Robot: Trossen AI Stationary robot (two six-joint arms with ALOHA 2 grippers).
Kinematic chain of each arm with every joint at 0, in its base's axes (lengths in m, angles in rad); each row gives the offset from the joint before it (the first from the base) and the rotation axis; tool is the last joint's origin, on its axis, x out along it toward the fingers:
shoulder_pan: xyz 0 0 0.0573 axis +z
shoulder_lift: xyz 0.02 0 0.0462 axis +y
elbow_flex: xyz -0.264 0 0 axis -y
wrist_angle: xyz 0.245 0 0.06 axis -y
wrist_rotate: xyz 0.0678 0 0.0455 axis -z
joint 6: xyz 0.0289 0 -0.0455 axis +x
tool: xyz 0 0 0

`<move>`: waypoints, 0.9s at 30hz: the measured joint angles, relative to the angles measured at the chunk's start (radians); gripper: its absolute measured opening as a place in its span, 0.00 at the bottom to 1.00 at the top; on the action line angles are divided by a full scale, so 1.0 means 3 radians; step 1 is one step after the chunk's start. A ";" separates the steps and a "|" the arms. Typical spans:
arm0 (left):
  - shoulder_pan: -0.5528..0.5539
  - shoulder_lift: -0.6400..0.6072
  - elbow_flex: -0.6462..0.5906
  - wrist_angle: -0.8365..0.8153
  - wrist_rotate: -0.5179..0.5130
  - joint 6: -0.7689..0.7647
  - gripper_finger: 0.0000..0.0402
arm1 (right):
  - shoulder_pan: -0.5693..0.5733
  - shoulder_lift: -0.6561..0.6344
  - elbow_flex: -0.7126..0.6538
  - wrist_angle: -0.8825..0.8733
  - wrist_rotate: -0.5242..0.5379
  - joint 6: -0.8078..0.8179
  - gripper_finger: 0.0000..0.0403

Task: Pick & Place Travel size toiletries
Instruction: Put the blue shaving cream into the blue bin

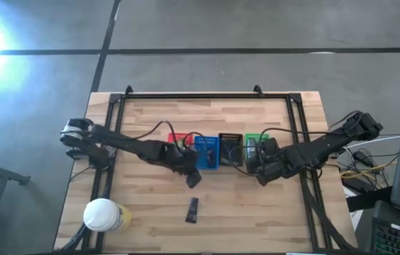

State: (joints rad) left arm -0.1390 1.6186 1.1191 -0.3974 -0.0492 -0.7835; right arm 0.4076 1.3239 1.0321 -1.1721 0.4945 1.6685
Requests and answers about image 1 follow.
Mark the green toiletry bottle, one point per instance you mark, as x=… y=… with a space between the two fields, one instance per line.
x=179 y=143

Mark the grey shave cream tube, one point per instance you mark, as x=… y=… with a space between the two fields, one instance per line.
x=192 y=210

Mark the green plastic basket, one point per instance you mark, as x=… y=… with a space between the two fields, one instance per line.
x=260 y=137

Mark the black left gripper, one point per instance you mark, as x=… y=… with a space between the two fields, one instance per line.
x=178 y=159

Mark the blue disposable razor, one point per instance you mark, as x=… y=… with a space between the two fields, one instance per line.
x=209 y=156

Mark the red plastic basket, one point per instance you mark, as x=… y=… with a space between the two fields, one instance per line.
x=172 y=137

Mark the black aluminium rig frame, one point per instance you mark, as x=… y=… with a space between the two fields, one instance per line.
x=203 y=95

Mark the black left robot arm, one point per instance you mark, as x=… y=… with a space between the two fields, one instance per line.
x=125 y=140

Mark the dark grey toiletry bottle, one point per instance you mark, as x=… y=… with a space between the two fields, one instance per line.
x=252 y=148

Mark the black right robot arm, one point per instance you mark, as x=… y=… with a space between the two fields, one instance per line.
x=327 y=141

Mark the black power adapter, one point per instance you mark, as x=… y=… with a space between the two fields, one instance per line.
x=362 y=158

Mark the black plastic basket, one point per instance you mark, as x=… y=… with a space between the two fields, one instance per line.
x=233 y=148

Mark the blue plastic basket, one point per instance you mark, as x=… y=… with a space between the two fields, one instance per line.
x=201 y=159

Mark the white-lidded yellow jar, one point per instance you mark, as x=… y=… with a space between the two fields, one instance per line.
x=102 y=214

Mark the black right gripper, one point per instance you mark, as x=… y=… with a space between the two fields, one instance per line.
x=271 y=170

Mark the black backlit keyboard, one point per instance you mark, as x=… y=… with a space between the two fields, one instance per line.
x=398 y=237

